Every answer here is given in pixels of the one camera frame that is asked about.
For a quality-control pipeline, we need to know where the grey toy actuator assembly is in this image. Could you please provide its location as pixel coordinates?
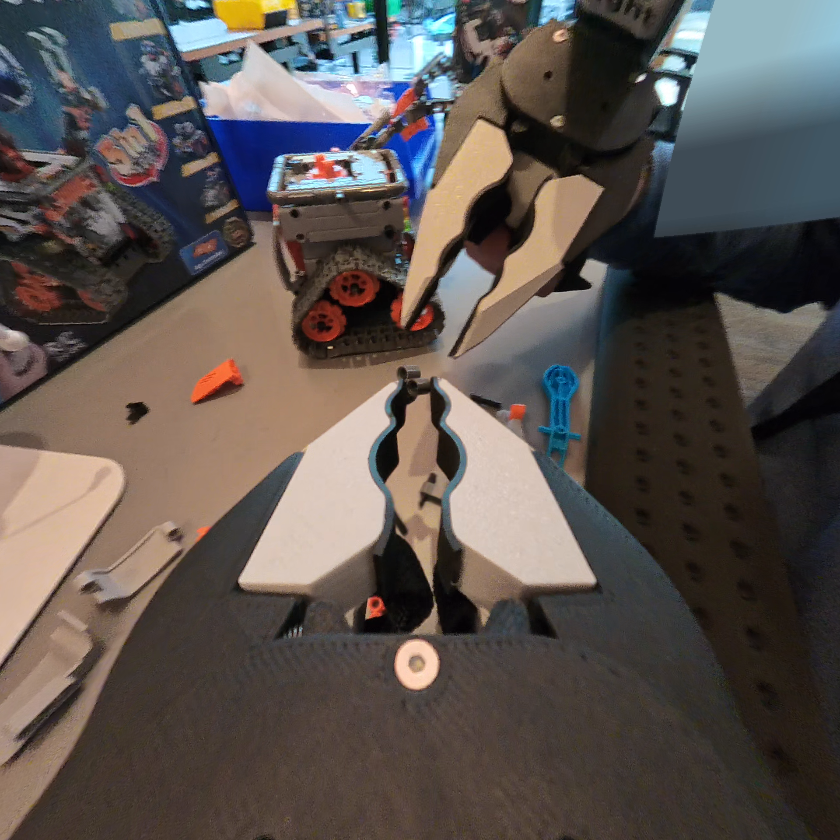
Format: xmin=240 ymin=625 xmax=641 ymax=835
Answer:
xmin=495 ymin=402 xmax=528 ymax=448

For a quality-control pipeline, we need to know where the blue plastic bin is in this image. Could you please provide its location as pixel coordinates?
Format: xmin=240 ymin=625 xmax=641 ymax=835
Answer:
xmin=204 ymin=81 xmax=437 ymax=214

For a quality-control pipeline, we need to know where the yellow plastic bin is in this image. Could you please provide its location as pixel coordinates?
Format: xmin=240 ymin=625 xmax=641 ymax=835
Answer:
xmin=213 ymin=0 xmax=298 ymax=29

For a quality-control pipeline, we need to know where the black printed box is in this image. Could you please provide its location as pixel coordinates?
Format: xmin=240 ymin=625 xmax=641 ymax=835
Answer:
xmin=454 ymin=0 xmax=525 ymax=72

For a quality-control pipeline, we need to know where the white stand with wooden tray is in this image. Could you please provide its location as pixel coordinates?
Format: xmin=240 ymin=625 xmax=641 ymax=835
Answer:
xmin=0 ymin=444 xmax=125 ymax=664

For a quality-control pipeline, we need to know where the black studded foam mat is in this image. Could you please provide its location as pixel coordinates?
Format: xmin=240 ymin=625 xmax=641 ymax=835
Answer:
xmin=584 ymin=265 xmax=808 ymax=840

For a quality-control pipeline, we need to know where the person's right forearm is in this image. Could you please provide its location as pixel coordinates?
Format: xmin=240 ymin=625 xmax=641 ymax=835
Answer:
xmin=590 ymin=141 xmax=840 ymax=312

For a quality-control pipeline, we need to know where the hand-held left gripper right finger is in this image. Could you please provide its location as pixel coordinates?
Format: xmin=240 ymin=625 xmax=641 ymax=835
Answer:
xmin=431 ymin=377 xmax=600 ymax=605

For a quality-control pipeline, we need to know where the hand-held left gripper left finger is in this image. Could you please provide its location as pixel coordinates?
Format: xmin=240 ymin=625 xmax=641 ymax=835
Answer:
xmin=237 ymin=382 xmax=405 ymax=599

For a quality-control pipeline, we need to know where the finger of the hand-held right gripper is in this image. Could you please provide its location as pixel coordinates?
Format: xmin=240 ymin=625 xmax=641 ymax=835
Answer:
xmin=448 ymin=178 xmax=605 ymax=359
xmin=398 ymin=117 xmax=515 ymax=328

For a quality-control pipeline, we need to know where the blue printed cardboard box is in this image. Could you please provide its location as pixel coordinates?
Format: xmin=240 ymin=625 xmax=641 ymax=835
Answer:
xmin=0 ymin=0 xmax=255 ymax=407

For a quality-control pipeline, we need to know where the person's right hand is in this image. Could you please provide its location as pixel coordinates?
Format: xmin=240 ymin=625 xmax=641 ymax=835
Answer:
xmin=463 ymin=222 xmax=515 ymax=274

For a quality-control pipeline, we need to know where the grey tracked toy robot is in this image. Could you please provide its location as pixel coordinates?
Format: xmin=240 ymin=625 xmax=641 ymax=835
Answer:
xmin=265 ymin=55 xmax=457 ymax=359

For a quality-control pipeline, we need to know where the white crumpled paper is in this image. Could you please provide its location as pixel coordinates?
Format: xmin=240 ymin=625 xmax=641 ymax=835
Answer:
xmin=197 ymin=39 xmax=368 ymax=124

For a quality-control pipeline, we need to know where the light blue separator tool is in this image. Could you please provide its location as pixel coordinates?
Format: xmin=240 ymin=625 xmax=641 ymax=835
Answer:
xmin=538 ymin=364 xmax=583 ymax=468

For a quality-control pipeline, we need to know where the person's torso in blue sweater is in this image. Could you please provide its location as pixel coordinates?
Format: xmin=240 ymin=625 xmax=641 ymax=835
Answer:
xmin=744 ymin=288 xmax=840 ymax=840

